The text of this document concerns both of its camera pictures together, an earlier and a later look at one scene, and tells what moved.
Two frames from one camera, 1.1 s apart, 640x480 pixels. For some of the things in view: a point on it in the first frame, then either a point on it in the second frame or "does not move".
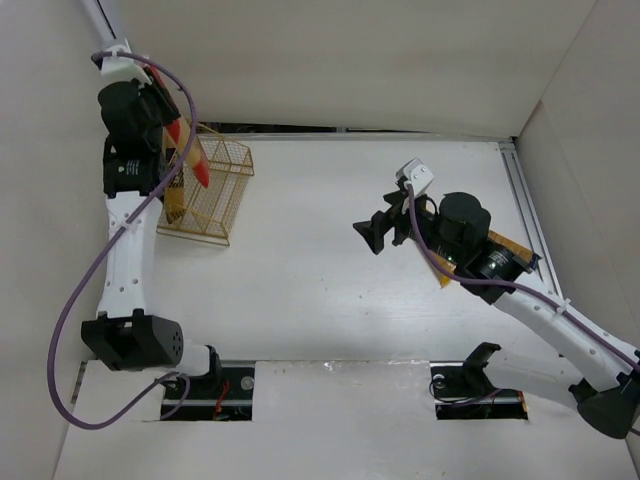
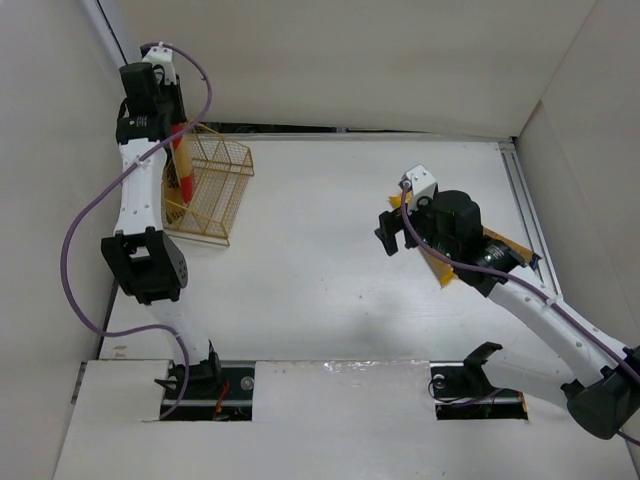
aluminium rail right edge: (530, 215) does not move
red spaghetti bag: (181, 133) -> (184, 162)
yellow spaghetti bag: (446, 265) does not move
